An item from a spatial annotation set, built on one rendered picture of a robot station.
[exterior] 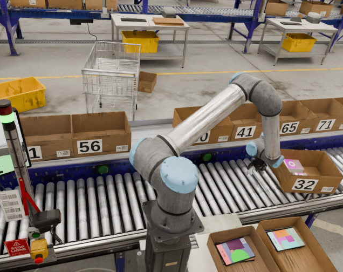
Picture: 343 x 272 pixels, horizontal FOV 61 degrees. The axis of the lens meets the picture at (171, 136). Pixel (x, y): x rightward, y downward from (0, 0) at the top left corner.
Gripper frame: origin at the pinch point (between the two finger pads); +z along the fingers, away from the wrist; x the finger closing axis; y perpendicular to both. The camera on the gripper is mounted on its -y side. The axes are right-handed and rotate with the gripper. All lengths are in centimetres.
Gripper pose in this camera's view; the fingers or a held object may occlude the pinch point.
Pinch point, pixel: (252, 173)
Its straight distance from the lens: 227.0
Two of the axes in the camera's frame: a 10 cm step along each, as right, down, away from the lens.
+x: 9.6, -0.9, 2.8
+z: -1.0, 8.0, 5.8
